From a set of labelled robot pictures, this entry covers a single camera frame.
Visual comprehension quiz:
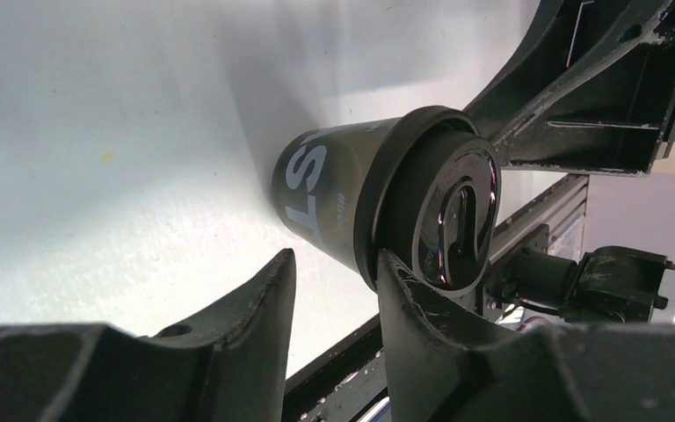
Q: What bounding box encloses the black paper coffee cup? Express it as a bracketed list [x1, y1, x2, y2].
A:
[272, 118, 398, 272]

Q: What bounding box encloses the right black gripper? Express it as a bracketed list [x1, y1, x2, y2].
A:
[466, 1, 675, 175]

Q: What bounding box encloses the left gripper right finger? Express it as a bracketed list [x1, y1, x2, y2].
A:
[376, 250, 675, 421]

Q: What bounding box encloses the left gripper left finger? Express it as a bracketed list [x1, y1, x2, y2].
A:
[0, 249, 296, 421]

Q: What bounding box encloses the black plastic cup lid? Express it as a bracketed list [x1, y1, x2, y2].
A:
[353, 105, 502, 297]

